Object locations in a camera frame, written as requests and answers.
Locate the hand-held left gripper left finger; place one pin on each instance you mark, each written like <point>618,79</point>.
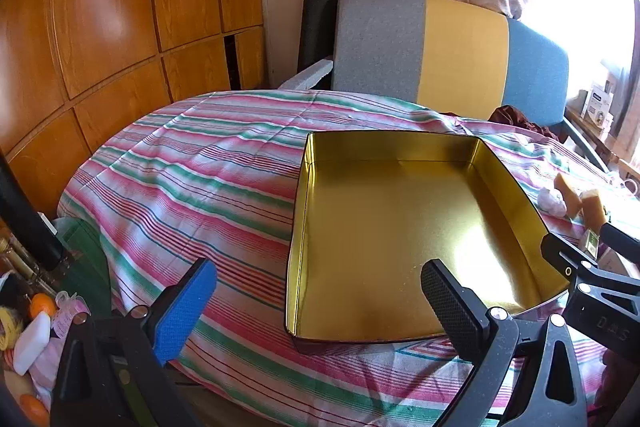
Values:
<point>184,312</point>

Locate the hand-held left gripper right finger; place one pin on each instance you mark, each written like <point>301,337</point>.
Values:
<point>450,307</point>

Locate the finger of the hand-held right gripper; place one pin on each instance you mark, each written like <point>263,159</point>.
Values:
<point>562,253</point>
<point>622,238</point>

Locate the small green box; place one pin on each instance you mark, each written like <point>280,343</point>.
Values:
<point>591,243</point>

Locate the white packet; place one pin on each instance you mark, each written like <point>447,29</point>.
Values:
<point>552,202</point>

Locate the gold metal tin box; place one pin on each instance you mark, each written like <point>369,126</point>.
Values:
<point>400,232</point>

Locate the wooden desk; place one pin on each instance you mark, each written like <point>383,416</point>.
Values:
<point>600,147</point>

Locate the pink plastic packet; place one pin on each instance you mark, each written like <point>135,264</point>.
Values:
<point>70,314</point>

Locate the white printed carton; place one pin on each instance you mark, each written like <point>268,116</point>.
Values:
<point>600,107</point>

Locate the orange fruit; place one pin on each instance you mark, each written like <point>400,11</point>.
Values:
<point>41,305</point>
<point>35,408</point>

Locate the dark red cloth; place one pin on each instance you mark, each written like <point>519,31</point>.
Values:
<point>515,117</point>

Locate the striped pink green tablecloth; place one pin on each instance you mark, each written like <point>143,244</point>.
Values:
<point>200,167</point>

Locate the white plastic bottle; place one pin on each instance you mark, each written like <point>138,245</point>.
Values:
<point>32,342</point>

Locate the grey yellow blue chair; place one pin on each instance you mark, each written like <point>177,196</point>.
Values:
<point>460,52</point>

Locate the wooden cabinet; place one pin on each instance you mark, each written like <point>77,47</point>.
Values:
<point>100,7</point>

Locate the black rolled mat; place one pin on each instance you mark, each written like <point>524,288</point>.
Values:
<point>320,17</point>

